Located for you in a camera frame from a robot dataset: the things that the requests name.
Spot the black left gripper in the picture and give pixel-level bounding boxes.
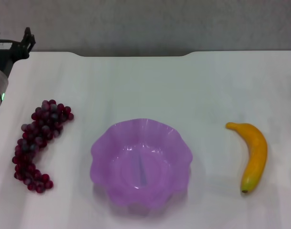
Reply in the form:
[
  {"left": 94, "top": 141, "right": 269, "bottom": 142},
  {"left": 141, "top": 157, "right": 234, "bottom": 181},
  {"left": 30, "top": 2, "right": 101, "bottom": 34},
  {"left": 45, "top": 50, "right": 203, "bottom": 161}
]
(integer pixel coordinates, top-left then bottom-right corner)
[{"left": 0, "top": 25, "right": 37, "bottom": 79}]

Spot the dark red grape bunch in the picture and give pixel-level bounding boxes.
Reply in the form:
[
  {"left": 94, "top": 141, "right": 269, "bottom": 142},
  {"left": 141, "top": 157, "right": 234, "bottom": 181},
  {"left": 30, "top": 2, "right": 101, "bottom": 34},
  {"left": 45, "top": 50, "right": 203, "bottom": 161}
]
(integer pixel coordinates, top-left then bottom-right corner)
[{"left": 12, "top": 99, "right": 74, "bottom": 194}]

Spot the yellow banana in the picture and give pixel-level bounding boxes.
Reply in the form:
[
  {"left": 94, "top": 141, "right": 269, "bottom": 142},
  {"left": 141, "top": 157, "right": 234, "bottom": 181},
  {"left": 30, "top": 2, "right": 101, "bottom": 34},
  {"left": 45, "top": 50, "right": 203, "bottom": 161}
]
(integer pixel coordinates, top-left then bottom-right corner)
[{"left": 225, "top": 122, "right": 268, "bottom": 194}]

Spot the purple scalloped plastic bowl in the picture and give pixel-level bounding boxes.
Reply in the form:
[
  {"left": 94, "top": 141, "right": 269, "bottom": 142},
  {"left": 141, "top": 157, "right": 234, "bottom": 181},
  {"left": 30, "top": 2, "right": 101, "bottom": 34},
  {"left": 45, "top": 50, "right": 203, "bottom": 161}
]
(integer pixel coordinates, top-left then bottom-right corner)
[{"left": 90, "top": 117, "right": 193, "bottom": 217}]

